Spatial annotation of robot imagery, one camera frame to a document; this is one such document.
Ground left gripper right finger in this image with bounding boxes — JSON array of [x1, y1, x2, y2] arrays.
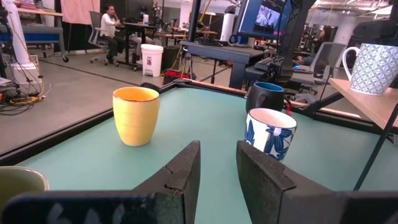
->
[[236, 140, 398, 224]]

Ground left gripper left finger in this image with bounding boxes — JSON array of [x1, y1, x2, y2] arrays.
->
[[1, 140, 201, 224]]

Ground white mug blue flower print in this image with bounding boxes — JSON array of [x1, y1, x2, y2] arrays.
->
[[244, 108, 298, 162]]

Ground yellow ceramic mug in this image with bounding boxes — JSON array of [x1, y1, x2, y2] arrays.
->
[[112, 86, 160, 147]]

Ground black mug blue interior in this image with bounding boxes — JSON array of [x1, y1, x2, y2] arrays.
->
[[245, 82, 285, 114]]

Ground olive green mug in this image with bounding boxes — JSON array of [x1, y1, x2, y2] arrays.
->
[[0, 166, 50, 212]]

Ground green table mat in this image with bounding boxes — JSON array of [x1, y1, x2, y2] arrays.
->
[[15, 86, 398, 224]]

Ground red box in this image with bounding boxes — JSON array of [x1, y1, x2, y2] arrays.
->
[[162, 70, 191, 85]]

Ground black keyboard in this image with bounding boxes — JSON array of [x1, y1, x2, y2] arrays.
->
[[254, 57, 282, 72]]

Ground black bin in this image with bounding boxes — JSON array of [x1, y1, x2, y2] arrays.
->
[[160, 45, 182, 72]]

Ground white trash bin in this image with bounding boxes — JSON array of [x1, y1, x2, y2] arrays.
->
[[141, 44, 164, 78]]

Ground wooden shelf with black legs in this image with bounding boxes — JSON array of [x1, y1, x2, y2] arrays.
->
[[306, 77, 398, 191]]

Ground grey mesh office chair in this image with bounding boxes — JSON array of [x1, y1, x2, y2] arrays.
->
[[309, 42, 348, 85]]

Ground white mug grey geometric pattern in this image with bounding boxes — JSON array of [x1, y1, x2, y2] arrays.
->
[[341, 42, 398, 96]]

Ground person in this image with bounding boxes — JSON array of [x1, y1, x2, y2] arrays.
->
[[99, 4, 126, 65], [312, 25, 333, 54]]

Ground black desk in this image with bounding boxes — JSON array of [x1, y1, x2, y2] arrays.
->
[[118, 21, 150, 72]]

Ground white tall cylinder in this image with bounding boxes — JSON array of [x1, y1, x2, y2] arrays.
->
[[220, 12, 236, 43]]

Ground black pole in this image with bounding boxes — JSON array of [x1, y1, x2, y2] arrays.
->
[[187, 0, 203, 43]]

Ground monitor with blue screen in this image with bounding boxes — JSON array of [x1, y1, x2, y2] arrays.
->
[[236, 0, 295, 40]]

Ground pink hanging cloth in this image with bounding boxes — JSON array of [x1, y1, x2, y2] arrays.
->
[[60, 0, 101, 26]]

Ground grey blue workbench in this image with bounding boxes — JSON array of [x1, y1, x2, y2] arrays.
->
[[0, 7, 70, 63]]

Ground black table frame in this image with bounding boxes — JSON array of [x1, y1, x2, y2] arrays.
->
[[0, 78, 386, 166]]

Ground yellow cable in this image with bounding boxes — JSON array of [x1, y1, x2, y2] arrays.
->
[[8, 95, 44, 106]]

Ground black floor cables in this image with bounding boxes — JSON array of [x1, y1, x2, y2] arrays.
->
[[0, 83, 52, 116]]

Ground white pedestal column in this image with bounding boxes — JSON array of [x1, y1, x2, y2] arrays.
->
[[1, 0, 43, 86]]

